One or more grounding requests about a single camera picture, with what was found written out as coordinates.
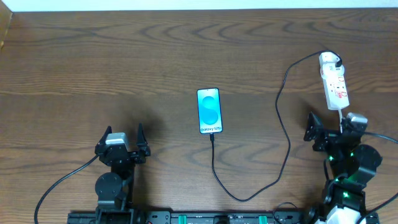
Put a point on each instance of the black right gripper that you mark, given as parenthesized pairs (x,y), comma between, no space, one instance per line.
(328,139)

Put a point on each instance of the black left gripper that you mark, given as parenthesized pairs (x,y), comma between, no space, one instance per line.
(121,153)

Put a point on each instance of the blue Galaxy smartphone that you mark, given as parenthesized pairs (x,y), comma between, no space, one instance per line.
(209,110)

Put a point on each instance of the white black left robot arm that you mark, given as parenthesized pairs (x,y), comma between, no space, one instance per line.
(114,189)

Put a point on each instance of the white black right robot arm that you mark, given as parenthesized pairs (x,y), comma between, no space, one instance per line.
(352,164)

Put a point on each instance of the white power strip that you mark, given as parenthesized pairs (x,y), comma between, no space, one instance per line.
(335,87)

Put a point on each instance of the brown cardboard left panel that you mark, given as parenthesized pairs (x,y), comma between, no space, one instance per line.
(5,20)

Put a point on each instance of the white USB wall charger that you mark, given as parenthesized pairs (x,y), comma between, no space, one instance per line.
(331,63)

